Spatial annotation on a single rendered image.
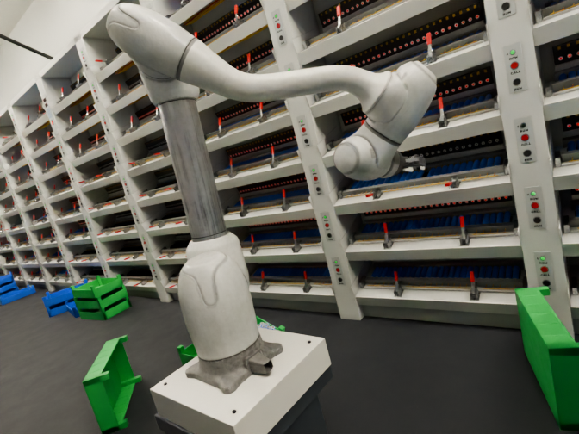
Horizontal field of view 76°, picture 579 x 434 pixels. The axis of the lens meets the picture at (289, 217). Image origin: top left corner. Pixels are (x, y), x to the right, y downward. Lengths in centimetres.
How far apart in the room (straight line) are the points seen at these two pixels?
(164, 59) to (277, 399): 75
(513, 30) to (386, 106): 47
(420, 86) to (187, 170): 60
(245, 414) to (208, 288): 26
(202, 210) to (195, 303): 28
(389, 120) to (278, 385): 62
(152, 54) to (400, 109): 54
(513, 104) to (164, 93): 93
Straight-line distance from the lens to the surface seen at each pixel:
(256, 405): 82
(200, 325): 86
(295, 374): 89
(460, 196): 128
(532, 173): 123
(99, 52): 266
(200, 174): 101
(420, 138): 127
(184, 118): 102
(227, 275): 84
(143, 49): 91
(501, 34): 122
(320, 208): 148
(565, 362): 101
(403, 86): 86
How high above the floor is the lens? 72
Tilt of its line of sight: 9 degrees down
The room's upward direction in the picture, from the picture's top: 15 degrees counter-clockwise
